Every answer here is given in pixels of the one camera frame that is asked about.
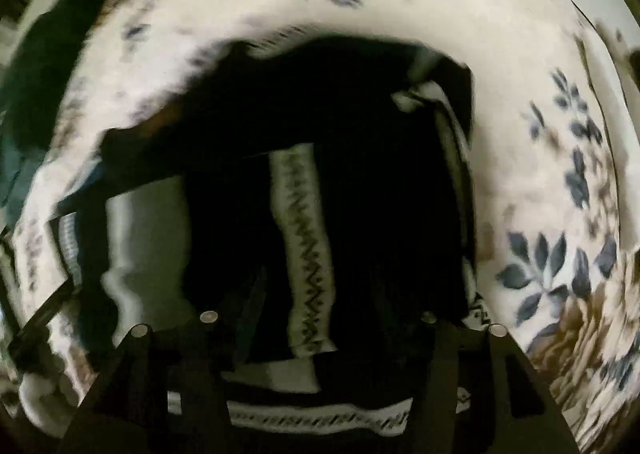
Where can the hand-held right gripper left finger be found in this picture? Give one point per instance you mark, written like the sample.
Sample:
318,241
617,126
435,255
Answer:
247,319

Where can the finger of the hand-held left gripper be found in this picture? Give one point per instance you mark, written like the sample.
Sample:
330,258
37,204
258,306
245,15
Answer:
42,316

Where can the dark green cloth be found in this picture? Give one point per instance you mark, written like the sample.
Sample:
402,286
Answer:
45,69

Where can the black white patterned garment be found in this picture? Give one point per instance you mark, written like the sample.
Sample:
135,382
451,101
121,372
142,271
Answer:
301,234

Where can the floral bed sheet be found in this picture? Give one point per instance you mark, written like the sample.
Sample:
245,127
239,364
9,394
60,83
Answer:
360,4

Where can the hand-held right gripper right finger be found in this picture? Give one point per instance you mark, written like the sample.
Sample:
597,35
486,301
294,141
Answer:
387,319

